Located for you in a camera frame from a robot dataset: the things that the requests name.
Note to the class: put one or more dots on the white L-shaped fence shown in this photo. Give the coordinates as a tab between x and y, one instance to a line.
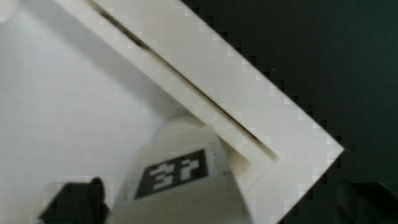
236	101

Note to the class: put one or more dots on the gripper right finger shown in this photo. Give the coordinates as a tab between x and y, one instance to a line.
366	203

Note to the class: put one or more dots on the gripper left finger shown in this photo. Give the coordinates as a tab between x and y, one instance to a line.
76	206

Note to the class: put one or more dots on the white square table top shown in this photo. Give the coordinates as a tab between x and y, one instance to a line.
82	107

